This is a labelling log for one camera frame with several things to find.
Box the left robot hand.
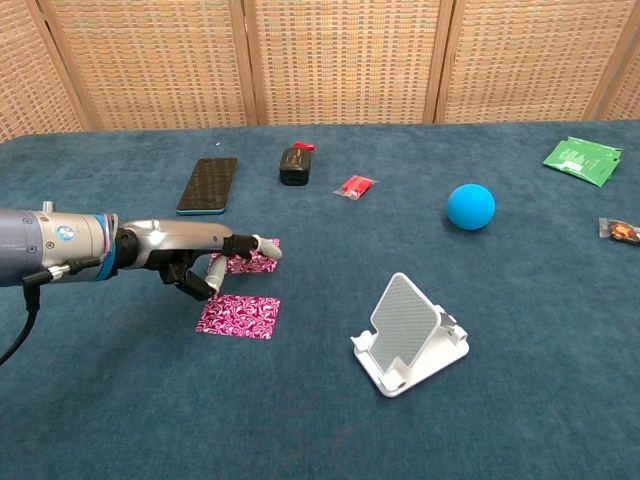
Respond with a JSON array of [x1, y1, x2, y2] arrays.
[[117, 218, 284, 303]]

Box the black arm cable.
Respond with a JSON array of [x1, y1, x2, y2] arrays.
[[0, 269, 42, 366]]

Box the green printed packet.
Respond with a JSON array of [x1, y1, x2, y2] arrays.
[[542, 137, 624, 189]]

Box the white folding phone stand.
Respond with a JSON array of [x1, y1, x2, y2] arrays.
[[350, 272, 471, 399]]

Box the woven wooden folding screen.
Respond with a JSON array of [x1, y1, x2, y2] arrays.
[[0, 0, 640, 144]]

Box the blue ball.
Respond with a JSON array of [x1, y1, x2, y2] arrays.
[[446, 183, 497, 232]]

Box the black smartphone with blue case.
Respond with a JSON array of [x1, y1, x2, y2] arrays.
[[175, 157, 239, 217]]

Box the orange wrapped candy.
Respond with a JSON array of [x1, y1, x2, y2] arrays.
[[598, 216, 640, 247]]

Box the red item in clear packet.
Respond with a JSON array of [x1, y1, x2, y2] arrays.
[[333, 174, 379, 201]]

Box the pink patterned card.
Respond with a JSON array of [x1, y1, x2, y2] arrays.
[[194, 293, 282, 342], [209, 238, 280, 275]]

